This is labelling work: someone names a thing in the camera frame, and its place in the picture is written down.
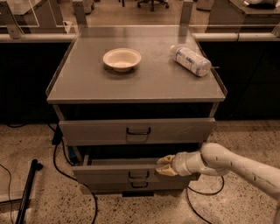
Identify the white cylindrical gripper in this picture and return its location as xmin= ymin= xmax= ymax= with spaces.
xmin=156 ymin=151 xmax=204 ymax=177

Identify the grey drawer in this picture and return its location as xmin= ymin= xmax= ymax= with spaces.
xmin=88 ymin=181 xmax=189 ymax=193
xmin=59 ymin=118 xmax=215 ymax=146
xmin=73 ymin=157 xmax=200 ymax=185

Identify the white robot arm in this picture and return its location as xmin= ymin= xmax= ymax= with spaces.
xmin=156 ymin=143 xmax=280 ymax=224

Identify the grey bottom drawer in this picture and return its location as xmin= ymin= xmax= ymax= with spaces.
xmin=88 ymin=181 xmax=189 ymax=193

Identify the grey top drawer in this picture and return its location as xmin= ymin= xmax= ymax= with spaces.
xmin=59 ymin=118 xmax=215 ymax=146

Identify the grey drawer cabinet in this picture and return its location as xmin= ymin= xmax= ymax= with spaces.
xmin=45 ymin=25 xmax=228 ymax=198

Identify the clear plastic water bottle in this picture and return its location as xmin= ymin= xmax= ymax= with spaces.
xmin=170 ymin=45 xmax=212 ymax=77

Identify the white paper bowl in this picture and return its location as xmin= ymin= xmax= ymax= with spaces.
xmin=103 ymin=48 xmax=142 ymax=73

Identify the black metal floor bar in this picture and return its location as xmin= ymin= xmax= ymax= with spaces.
xmin=15 ymin=159 xmax=43 ymax=224

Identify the black office chair base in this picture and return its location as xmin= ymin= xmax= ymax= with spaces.
xmin=136 ymin=0 xmax=170 ymax=11

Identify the grey background desk right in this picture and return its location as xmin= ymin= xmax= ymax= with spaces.
xmin=205 ymin=0 xmax=280 ymax=33

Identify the grey background desk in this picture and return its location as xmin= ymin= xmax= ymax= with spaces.
xmin=205 ymin=0 xmax=280 ymax=33
xmin=0 ymin=0 xmax=75 ymax=34

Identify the grey background desk left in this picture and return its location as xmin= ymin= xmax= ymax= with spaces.
xmin=0 ymin=0 xmax=75 ymax=34

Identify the black floor cable right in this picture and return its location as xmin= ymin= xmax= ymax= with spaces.
xmin=185 ymin=174 xmax=225 ymax=224

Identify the black floor cable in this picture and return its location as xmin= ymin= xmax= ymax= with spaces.
xmin=185 ymin=174 xmax=225 ymax=224
xmin=46 ymin=122 xmax=99 ymax=224

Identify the black floor cable left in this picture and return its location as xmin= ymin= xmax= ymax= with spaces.
xmin=46 ymin=122 xmax=99 ymax=224

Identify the white horizontal rail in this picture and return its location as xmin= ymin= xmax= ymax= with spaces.
xmin=0 ymin=32 xmax=280 ymax=43

